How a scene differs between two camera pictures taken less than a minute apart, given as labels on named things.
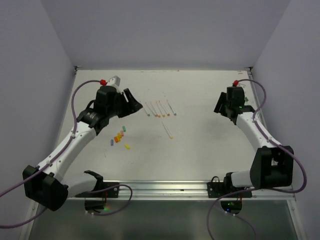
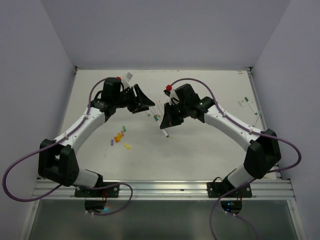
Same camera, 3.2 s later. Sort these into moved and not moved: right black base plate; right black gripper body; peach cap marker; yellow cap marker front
Moved: right black gripper body
Not moved: yellow cap marker front; right black base plate; peach cap marker
